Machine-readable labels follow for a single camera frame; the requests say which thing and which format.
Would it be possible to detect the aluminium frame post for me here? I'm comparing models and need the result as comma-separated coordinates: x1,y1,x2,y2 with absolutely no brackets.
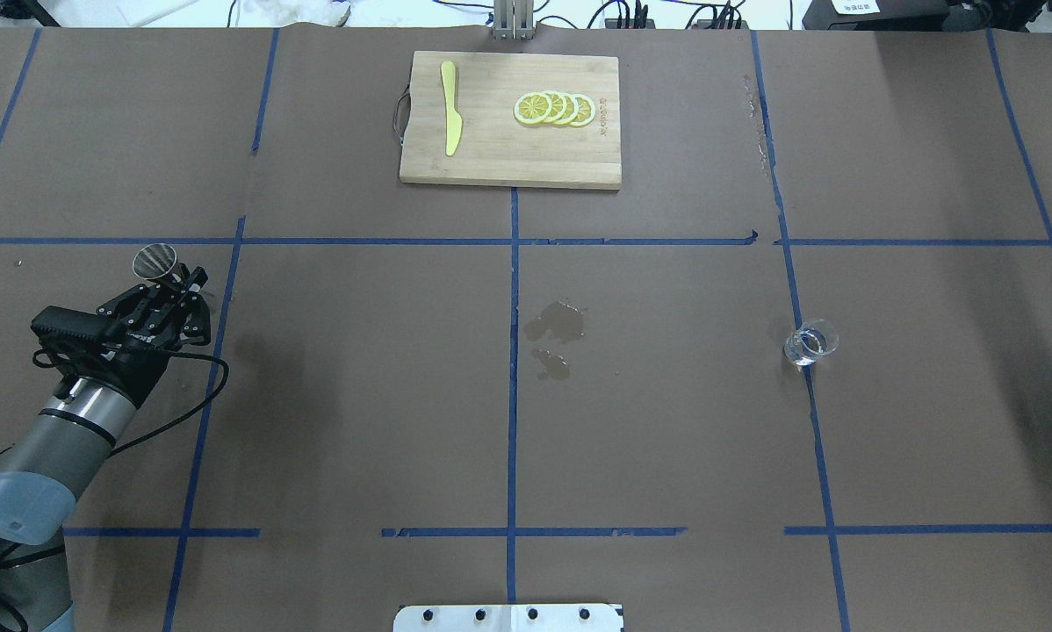
491,0,537,40

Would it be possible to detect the back lemon slice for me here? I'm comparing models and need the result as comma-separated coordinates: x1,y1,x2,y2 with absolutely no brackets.
566,95,596,128

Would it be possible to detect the small glass beaker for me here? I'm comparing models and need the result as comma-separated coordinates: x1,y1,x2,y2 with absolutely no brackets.
783,319,839,367

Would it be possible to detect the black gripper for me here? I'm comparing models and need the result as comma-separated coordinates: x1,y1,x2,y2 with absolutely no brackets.
69,263,213,405

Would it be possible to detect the steel double jigger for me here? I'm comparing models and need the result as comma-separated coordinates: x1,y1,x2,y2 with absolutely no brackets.
132,243,188,292

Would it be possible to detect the yellow plastic knife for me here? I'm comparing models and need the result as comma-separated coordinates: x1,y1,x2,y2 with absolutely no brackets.
439,60,465,157

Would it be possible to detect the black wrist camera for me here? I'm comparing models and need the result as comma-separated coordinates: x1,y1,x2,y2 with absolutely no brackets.
31,305,110,355

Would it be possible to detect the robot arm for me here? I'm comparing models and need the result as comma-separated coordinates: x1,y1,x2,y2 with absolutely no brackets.
0,259,213,631

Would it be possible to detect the bamboo cutting board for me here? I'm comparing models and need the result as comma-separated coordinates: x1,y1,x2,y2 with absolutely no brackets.
399,50,623,190

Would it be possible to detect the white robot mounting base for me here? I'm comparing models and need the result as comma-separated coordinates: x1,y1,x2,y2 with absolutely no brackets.
393,603,625,631

